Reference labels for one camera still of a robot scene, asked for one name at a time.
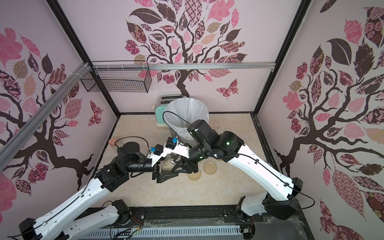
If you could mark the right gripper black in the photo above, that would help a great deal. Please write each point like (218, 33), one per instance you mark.
(184, 160)

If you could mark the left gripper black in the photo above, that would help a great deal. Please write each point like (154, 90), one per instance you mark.
(161, 175)

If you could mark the glass jar tan lid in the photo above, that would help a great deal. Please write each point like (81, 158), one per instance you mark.
(170, 162)

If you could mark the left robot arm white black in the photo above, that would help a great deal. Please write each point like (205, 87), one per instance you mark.
(64, 223)

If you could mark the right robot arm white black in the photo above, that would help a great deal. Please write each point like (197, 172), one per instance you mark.
(279, 196)

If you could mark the grey trash bin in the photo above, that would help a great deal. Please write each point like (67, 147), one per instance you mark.
(181, 133)

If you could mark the white trash bag liner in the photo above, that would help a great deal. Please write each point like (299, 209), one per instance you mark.
(182, 112)

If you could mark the small jar pink lid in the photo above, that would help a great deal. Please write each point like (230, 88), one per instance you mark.
(113, 142)

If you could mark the mint green toaster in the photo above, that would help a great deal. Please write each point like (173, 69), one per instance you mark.
(160, 107)

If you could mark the white slotted cable duct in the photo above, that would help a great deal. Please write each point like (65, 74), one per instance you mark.
(164, 233)

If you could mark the black wire basket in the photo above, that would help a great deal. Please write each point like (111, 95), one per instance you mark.
(118, 77)

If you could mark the aluminium rail back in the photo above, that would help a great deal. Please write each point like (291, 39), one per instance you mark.
(160, 67)

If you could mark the aluminium rail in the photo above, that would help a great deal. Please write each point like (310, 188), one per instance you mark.
(13, 146)
(160, 67)

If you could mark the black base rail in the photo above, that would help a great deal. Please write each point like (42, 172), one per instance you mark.
(258, 227)

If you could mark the aluminium rail left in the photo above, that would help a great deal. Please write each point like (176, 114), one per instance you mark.
(13, 146)

